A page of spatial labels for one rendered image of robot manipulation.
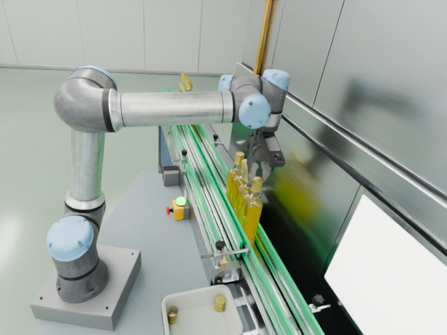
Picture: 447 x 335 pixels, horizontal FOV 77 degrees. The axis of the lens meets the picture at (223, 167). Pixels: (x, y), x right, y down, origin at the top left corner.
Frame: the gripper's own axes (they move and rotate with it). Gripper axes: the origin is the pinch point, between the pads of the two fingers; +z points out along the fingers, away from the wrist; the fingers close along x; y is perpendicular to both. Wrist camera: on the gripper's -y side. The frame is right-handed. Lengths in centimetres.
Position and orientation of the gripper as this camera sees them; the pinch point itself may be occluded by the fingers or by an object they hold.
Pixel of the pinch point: (257, 181)
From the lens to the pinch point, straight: 95.0
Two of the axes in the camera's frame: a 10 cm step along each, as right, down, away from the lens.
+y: -2.9, -5.3, 8.0
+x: -9.5, 0.6, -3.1
